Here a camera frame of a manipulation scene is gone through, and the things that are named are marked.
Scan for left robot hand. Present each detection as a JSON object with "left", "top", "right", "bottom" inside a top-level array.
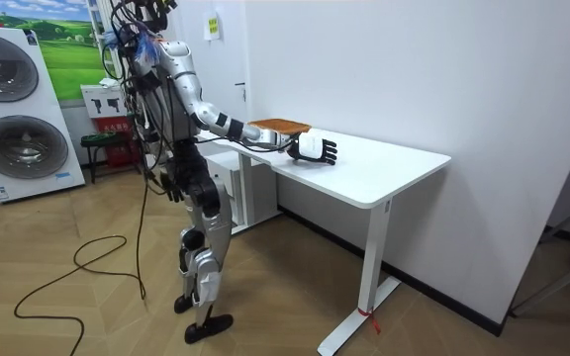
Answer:
[{"left": 164, "top": 170, "right": 186, "bottom": 204}]

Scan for robot legs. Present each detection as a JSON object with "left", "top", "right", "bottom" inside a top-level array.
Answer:
[{"left": 168, "top": 140, "right": 235, "bottom": 346}]

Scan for white cardboard box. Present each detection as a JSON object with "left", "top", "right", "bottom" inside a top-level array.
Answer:
[{"left": 80, "top": 84, "right": 129, "bottom": 120}]

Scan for orange woven basket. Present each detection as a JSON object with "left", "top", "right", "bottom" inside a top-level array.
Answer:
[{"left": 247, "top": 118, "right": 313, "bottom": 137}]

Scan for black stool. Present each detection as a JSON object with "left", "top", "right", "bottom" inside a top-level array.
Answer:
[{"left": 79, "top": 132, "right": 141, "bottom": 185}]

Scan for robot body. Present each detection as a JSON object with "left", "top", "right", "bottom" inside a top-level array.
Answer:
[{"left": 116, "top": 0, "right": 202, "bottom": 149}]

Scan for green landscape wall poster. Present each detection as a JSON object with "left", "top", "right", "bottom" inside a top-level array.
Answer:
[{"left": 0, "top": 0, "right": 111, "bottom": 103}]

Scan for red box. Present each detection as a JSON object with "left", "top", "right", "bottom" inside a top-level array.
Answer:
[{"left": 94, "top": 117, "right": 142, "bottom": 169}]

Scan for red tape strip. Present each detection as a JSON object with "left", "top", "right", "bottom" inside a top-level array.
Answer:
[{"left": 357, "top": 307, "right": 382, "bottom": 336}]

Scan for white washing machine tower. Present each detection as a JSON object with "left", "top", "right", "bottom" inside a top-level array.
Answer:
[{"left": 0, "top": 24, "right": 87, "bottom": 204}]

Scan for grey metal frame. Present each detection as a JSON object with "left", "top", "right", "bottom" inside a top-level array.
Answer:
[{"left": 509, "top": 195, "right": 570, "bottom": 318}]

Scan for cable bundle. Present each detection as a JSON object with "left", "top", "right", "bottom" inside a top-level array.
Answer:
[{"left": 100, "top": 0, "right": 162, "bottom": 83}]

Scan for black floor cable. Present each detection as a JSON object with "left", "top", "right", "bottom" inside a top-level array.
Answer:
[{"left": 13, "top": 180, "right": 149, "bottom": 356}]

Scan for white desk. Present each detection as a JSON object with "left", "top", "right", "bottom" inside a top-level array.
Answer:
[{"left": 195, "top": 126, "right": 452, "bottom": 356}]

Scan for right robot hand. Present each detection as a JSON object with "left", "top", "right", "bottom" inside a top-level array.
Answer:
[{"left": 286, "top": 131, "right": 339, "bottom": 167}]

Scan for white drawer cabinet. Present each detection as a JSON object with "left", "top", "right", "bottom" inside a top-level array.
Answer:
[{"left": 204, "top": 150, "right": 280, "bottom": 236}]

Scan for yellow and white wall note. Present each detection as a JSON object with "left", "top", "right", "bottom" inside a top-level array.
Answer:
[{"left": 203, "top": 11, "right": 222, "bottom": 42}]

